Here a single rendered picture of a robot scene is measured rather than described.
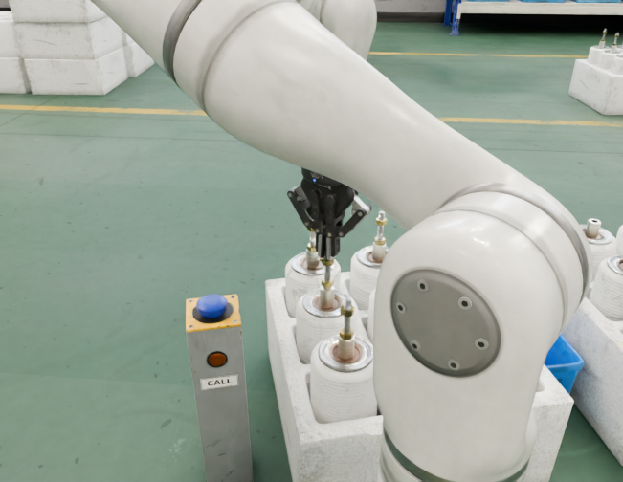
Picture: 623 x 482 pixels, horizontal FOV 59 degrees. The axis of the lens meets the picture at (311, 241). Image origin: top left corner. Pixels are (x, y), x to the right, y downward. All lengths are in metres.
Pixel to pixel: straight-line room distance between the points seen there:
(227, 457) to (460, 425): 0.61
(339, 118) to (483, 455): 0.20
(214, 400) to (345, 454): 0.19
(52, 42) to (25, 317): 2.09
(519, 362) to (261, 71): 0.20
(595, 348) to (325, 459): 0.51
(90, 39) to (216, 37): 2.84
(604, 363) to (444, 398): 0.76
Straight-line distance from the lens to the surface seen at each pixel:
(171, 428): 1.04
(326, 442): 0.76
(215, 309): 0.73
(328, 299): 0.84
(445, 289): 0.26
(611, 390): 1.06
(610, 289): 1.07
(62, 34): 3.24
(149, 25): 0.38
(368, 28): 0.68
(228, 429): 0.84
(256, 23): 0.34
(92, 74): 3.21
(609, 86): 2.99
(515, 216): 0.29
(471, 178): 0.33
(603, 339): 1.04
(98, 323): 1.32
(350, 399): 0.76
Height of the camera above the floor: 0.75
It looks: 29 degrees down
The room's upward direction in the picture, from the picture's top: straight up
